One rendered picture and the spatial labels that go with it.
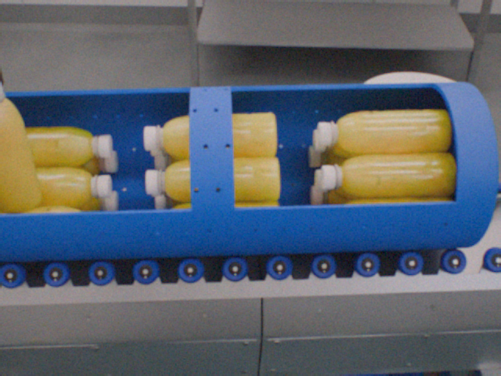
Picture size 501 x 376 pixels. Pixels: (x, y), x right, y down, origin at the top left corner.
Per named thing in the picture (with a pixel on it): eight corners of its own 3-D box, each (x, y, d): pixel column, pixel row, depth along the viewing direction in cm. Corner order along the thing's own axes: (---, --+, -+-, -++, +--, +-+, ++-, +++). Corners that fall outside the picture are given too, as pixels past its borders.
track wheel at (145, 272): (158, 258, 110) (160, 257, 112) (131, 258, 110) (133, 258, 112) (159, 284, 110) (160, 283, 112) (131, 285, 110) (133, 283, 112)
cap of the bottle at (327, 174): (331, 186, 110) (320, 186, 110) (331, 163, 109) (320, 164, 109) (335, 191, 106) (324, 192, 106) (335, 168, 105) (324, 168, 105)
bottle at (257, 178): (275, 167, 112) (159, 171, 111) (278, 148, 105) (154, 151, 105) (278, 207, 109) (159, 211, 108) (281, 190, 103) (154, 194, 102)
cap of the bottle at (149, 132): (157, 153, 109) (146, 153, 109) (157, 130, 110) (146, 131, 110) (155, 146, 105) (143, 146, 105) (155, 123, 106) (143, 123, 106)
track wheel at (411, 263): (424, 249, 112) (421, 248, 114) (398, 250, 112) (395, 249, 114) (425, 276, 112) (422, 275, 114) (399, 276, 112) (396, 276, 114)
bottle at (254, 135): (275, 161, 111) (157, 165, 110) (272, 121, 113) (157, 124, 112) (278, 150, 104) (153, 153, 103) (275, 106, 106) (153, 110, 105)
